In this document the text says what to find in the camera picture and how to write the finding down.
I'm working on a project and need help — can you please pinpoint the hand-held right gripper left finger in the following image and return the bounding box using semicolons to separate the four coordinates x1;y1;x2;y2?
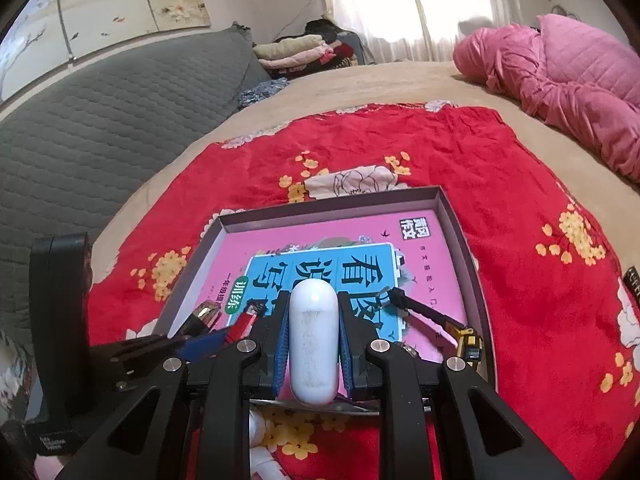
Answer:
57;294;293;480

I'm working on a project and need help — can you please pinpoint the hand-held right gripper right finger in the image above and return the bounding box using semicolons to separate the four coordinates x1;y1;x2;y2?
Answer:
337;290;576;480

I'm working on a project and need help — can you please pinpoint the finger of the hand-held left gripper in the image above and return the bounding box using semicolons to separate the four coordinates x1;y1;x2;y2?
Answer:
150;327;231;366

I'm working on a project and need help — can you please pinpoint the gold lighter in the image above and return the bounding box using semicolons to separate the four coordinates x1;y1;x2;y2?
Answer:
192;300;222;332

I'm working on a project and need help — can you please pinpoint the white capsule-shaped case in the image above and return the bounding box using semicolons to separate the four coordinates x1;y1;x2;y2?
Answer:
289;280;341;406

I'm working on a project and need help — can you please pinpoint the shallow grey cardboard box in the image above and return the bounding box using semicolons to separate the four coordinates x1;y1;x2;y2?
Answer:
160;186;501;417

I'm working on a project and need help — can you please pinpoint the pink and blue book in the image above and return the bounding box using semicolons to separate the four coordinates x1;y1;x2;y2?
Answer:
172;206;472;406

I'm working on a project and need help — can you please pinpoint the grey quilted cushion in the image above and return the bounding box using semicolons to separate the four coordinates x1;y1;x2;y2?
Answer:
0;25;273;341

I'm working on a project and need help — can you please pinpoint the red floral blanket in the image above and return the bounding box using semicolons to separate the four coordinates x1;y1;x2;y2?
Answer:
85;102;640;480

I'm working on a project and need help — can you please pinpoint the blue patterned cloth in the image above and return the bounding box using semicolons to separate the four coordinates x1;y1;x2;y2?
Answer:
237;77;291;111

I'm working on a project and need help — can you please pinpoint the beige bed sheet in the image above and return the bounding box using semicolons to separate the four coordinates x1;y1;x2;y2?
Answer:
90;60;640;281

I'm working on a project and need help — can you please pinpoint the pink folded garment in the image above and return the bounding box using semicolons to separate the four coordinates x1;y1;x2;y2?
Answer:
257;45;337;72

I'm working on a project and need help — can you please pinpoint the cream folded garment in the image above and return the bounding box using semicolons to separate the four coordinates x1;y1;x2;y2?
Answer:
252;35;324;61

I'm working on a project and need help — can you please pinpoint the black garment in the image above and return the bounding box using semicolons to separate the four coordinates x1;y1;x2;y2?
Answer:
305;19;342;44

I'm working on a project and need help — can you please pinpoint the pink quilted duvet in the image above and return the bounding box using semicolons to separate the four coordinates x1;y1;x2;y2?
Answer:
452;14;640;184

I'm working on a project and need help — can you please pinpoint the white curtain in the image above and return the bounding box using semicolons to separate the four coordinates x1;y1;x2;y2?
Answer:
315;0;543;64

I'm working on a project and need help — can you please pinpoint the floral painted wall panel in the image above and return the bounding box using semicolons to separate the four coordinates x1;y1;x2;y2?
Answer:
0;0;212;107

